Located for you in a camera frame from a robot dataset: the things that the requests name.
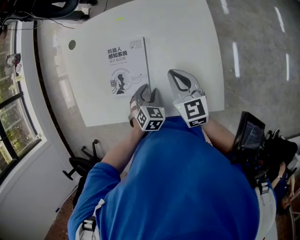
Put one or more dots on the yellow tape strip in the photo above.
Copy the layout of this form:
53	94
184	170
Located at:
120	19

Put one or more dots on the black office chair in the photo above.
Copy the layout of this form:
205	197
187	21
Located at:
79	164

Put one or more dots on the small pale bottle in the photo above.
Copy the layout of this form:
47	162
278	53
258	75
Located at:
19	78

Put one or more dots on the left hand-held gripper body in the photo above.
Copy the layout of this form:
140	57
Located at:
150	117

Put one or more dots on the thin metal rod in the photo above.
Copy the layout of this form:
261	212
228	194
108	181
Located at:
66	198

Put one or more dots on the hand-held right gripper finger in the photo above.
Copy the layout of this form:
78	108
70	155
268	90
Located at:
174	92
194	84

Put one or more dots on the white printed book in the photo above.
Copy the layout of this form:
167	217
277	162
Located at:
124	70

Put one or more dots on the person's left forearm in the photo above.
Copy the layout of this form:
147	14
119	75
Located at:
122	150

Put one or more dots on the black chest rig mount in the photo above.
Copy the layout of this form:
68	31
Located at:
276	150

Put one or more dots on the person's left hand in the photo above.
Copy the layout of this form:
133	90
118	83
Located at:
133	112

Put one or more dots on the person's blue shirt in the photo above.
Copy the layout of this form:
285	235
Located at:
175	187

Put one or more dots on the black backpack rig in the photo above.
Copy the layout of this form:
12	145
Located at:
58	8

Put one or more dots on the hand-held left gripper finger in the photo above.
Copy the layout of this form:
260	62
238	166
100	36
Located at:
157	97
140	96

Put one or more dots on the small glass photo frame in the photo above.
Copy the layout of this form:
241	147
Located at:
13	59

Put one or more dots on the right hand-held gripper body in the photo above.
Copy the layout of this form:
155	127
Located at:
194	110

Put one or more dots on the person's right forearm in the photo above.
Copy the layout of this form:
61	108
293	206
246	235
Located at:
218	136

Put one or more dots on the black framed window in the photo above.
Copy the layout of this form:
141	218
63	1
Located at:
11	100

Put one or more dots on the black phone on mount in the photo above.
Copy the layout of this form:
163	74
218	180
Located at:
250	136

